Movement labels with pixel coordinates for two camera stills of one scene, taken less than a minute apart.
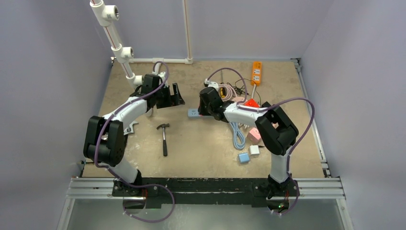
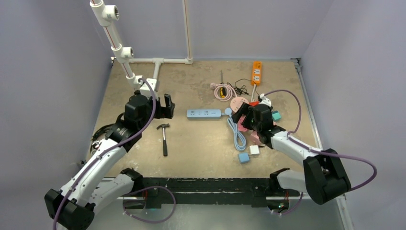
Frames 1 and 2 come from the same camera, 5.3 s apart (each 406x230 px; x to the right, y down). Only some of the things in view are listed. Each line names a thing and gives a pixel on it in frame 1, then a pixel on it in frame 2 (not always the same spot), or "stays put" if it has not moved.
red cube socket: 252,102 stays put
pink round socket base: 237,99 stays put
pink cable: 231,94 stays put
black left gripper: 173,100 → 164,112
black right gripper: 205,107 → 244,113
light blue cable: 239,138 stays put
